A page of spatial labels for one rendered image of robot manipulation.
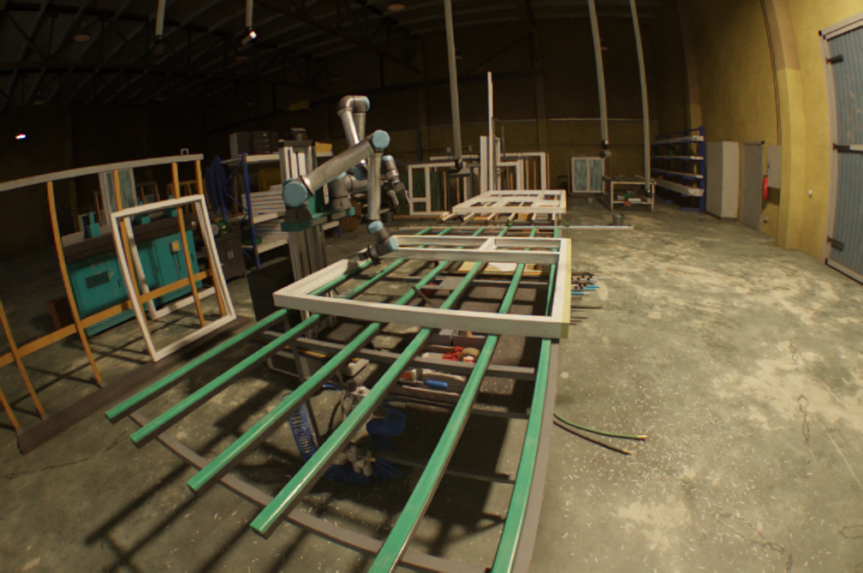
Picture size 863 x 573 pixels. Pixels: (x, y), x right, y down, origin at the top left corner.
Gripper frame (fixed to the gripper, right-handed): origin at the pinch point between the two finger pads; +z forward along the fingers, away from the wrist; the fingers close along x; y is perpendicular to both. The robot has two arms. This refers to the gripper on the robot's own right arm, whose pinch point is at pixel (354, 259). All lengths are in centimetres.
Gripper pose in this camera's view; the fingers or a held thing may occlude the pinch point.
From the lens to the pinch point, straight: 253.5
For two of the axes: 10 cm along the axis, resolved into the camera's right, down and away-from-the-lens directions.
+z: -8.5, 3.1, 4.2
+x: -3.6, 2.4, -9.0
